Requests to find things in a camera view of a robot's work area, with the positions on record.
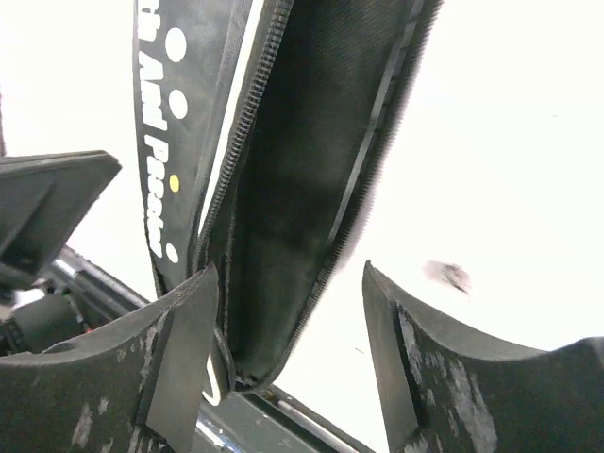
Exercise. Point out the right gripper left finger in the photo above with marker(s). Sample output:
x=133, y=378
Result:
x=133, y=385

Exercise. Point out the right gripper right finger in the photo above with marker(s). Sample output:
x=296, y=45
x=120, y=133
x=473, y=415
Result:
x=446, y=387

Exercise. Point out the black racket cover bag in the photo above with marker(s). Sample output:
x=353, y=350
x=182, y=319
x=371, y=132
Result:
x=260, y=125

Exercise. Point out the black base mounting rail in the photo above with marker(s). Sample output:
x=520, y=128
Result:
x=270, y=421

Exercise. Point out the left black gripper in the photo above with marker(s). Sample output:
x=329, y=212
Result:
x=43, y=199

